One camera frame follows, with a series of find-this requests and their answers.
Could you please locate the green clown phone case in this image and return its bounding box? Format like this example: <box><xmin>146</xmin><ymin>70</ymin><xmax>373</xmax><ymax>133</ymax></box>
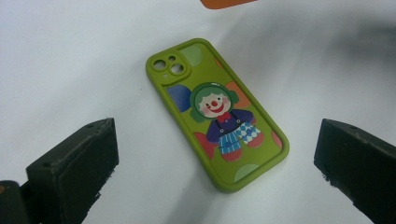
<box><xmin>145</xmin><ymin>37</ymin><xmax>290</xmax><ymax>194</ymax></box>

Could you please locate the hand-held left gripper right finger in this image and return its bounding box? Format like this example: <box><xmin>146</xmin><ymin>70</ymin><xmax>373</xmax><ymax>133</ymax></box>
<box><xmin>313</xmin><ymin>118</ymin><xmax>396</xmax><ymax>224</ymax></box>

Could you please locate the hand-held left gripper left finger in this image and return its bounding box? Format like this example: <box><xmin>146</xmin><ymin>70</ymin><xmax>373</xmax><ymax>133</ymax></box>
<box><xmin>26</xmin><ymin>117</ymin><xmax>120</xmax><ymax>224</ymax></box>

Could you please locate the white table sheet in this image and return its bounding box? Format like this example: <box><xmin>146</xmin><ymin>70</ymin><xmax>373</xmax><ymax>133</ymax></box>
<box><xmin>0</xmin><ymin>0</ymin><xmax>396</xmax><ymax>224</ymax></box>

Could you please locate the orange phone case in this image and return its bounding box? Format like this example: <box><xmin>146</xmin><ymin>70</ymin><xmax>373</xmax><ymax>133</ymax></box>
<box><xmin>200</xmin><ymin>0</ymin><xmax>259</xmax><ymax>10</ymax></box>

